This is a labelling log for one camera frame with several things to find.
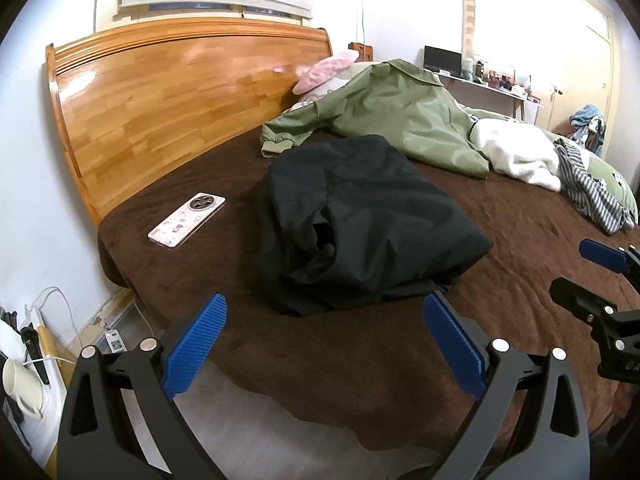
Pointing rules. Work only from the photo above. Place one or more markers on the white desk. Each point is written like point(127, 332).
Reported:
point(480, 87)

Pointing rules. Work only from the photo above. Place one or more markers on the white floor stand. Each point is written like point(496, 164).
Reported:
point(555, 105)

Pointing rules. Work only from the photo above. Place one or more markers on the white fleece garment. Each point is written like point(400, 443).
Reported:
point(515, 155)

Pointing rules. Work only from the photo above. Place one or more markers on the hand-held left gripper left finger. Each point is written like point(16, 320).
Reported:
point(195, 345)

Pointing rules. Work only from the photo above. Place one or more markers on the wooden headboard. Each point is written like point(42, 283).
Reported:
point(175, 100)

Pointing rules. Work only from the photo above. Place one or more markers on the green jacket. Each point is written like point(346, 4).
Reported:
point(400, 115)

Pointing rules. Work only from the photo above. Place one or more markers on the white power strip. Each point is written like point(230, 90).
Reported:
point(115, 341)

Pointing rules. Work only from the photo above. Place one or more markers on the blue and white clothes pile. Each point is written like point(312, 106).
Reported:
point(590, 125)

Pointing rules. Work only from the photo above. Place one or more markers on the orange wooden chair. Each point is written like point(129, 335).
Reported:
point(361, 51)

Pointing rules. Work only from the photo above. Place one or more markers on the cream closet door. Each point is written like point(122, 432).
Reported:
point(585, 35)

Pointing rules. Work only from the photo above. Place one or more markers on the brown bed blanket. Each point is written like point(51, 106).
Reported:
point(350, 360)

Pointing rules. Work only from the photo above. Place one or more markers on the black monitor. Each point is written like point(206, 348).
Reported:
point(442, 59)

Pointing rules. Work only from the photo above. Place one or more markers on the beige paper roll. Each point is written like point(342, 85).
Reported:
point(50, 350)

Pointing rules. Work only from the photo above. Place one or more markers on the pink pillow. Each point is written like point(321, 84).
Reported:
point(325, 70)

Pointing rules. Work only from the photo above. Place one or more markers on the white printed pillow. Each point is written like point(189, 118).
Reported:
point(332, 91)

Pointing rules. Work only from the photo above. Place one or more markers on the black jacket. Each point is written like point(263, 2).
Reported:
point(370, 220)

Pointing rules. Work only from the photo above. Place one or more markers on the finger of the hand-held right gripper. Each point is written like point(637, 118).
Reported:
point(602, 254)
point(575, 295)

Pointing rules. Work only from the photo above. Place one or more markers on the grey striped garment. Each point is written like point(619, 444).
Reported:
point(590, 195)

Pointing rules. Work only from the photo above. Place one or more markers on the row of cosmetic bottles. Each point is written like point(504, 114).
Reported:
point(505, 82)

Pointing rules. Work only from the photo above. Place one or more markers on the smartphone with white case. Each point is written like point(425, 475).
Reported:
point(187, 220)

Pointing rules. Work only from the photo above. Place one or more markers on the green panda print duvet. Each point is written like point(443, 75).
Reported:
point(620, 192)

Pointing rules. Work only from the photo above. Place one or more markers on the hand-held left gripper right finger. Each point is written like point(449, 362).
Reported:
point(455, 345)

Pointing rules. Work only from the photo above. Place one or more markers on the white ribbed mug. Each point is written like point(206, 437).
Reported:
point(22, 385)

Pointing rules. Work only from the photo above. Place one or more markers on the black stick-shaped device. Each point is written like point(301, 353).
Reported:
point(35, 355)

